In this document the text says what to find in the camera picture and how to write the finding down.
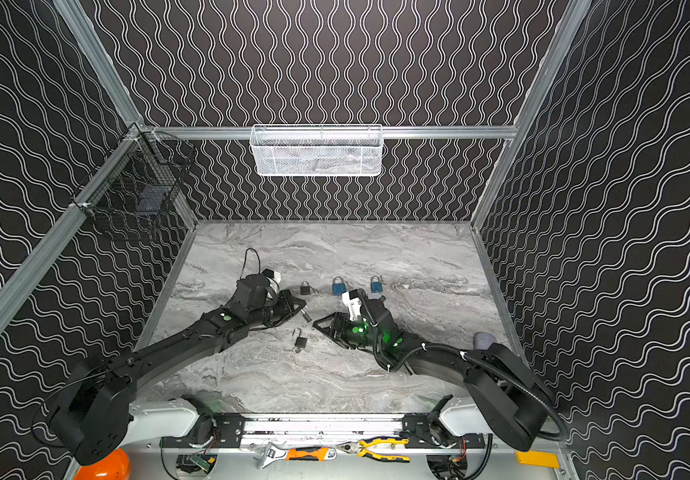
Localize black padlock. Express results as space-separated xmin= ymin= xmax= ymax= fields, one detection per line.
xmin=300 ymin=281 xmax=312 ymax=295
xmin=301 ymin=307 xmax=313 ymax=323
xmin=292 ymin=328 xmax=308 ymax=354

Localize black padlock top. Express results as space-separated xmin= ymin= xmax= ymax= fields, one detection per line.
xmin=300 ymin=281 xmax=312 ymax=295

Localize blue padlock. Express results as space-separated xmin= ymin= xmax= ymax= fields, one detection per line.
xmin=370 ymin=275 xmax=384 ymax=294
xmin=331 ymin=276 xmax=348 ymax=296

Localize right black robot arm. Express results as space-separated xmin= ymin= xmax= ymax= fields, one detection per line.
xmin=313 ymin=300 xmax=568 ymax=451

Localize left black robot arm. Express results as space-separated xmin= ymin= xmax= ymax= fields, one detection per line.
xmin=46 ymin=270 xmax=306 ymax=466

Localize grey oblong pad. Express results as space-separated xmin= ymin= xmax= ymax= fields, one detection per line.
xmin=473 ymin=332 xmax=498 ymax=351

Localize yellow tag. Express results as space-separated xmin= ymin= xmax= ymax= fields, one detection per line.
xmin=515 ymin=450 xmax=561 ymax=469

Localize orange hard hat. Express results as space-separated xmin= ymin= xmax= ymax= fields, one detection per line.
xmin=73 ymin=449 xmax=131 ymax=480

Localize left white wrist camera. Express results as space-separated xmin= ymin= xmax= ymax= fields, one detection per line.
xmin=260 ymin=268 xmax=281 ymax=298

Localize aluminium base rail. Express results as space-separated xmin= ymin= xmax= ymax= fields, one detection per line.
xmin=164 ymin=406 xmax=491 ymax=451

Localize yellow handled pliers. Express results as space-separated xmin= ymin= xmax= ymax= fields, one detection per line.
xmin=336 ymin=437 xmax=411 ymax=463

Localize adjustable wrench orange handle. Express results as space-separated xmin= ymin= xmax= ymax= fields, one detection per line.
xmin=255 ymin=443 xmax=337 ymax=469

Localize white wire basket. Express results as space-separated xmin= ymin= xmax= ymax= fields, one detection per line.
xmin=249 ymin=124 xmax=385 ymax=177

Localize black wire basket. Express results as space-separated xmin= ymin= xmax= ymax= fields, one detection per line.
xmin=77 ymin=131 xmax=196 ymax=243

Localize black corrugated cable conduit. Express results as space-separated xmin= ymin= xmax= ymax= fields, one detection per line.
xmin=353 ymin=287 xmax=569 ymax=442

